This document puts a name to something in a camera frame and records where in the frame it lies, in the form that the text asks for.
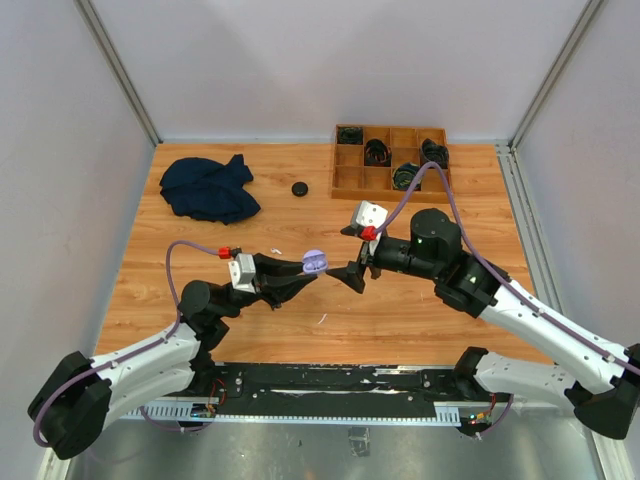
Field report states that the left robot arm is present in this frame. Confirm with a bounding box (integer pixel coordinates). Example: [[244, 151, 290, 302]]
[[27, 251, 317, 459]]

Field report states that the wooden divided tray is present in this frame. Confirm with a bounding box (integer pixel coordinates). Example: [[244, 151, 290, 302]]
[[331, 124, 451, 201]]

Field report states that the rolled dark tie right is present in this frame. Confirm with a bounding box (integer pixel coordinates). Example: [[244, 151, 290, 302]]
[[419, 138, 449, 170]]

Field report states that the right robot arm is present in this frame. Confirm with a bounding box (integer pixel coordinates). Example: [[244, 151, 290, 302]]
[[327, 201, 639, 440]]

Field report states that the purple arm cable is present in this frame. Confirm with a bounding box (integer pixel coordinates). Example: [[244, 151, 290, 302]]
[[372, 160, 640, 376], [32, 239, 224, 449]]

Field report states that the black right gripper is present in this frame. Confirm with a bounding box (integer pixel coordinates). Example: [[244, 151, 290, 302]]
[[325, 230, 441, 293]]

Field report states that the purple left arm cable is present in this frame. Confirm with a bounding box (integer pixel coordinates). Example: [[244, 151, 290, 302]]
[[32, 239, 224, 449]]

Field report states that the aluminium frame rail left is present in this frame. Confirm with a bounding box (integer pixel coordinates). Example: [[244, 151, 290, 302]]
[[74, 0, 162, 147]]

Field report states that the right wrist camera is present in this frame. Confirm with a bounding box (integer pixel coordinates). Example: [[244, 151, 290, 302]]
[[350, 200, 388, 229]]

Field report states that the purple round charging case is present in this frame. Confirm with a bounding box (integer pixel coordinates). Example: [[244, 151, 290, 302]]
[[302, 249, 328, 275]]

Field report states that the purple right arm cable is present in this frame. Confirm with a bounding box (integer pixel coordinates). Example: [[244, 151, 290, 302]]
[[372, 160, 640, 376]]

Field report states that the aluminium frame rail right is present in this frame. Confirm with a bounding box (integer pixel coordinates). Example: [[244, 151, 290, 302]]
[[495, 1, 607, 313]]

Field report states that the aluminium frame rail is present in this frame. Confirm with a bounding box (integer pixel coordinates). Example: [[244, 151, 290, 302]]
[[74, 0, 162, 147], [495, 1, 607, 313]]

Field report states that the rolled blue yellow tie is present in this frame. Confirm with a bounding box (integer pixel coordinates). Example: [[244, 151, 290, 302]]
[[391, 162, 420, 191]]

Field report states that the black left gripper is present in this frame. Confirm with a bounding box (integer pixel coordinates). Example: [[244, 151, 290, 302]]
[[215, 253, 318, 319]]

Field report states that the rolled dark tie back-left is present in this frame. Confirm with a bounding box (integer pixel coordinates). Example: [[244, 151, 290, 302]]
[[336, 126, 364, 145]]

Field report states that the dark blue cloth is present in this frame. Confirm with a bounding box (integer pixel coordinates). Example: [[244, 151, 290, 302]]
[[159, 154, 261, 225]]

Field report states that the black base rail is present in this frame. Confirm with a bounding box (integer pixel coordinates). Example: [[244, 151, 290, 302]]
[[189, 363, 491, 420]]

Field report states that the black round charging case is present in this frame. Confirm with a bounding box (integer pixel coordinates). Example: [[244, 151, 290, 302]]
[[291, 181, 309, 197]]

